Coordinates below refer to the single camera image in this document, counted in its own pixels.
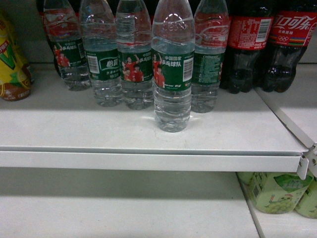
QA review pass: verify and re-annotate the water bottle green label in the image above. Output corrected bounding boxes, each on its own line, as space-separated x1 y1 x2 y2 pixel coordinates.
152 0 195 132

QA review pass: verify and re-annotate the water bottle team label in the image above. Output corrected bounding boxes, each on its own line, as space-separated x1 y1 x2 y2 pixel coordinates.
115 0 154 110

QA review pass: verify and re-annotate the right rear water bottle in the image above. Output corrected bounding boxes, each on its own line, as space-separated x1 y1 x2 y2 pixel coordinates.
191 0 230 113

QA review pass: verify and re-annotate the water bottle barcode label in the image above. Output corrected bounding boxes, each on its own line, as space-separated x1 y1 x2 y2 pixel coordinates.
79 0 123 107

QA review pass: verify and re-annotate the leftmost rear water bottle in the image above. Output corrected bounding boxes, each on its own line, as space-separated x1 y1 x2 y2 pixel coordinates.
44 0 91 91

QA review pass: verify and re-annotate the adjacent white shelf board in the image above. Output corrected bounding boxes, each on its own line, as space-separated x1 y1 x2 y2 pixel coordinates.
256 64 317 149

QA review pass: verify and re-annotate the white lower shelf board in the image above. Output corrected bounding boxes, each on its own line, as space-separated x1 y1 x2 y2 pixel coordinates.
0 168 259 238

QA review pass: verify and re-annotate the cola bottle with barcode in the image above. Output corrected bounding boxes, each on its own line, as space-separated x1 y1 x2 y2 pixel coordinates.
220 0 275 94

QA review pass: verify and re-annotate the yellow lemon tea bottle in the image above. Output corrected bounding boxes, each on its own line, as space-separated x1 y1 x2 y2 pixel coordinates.
0 9 32 101

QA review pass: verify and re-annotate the cola bottle red logo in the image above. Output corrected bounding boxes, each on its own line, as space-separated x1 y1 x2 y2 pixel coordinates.
259 0 317 93

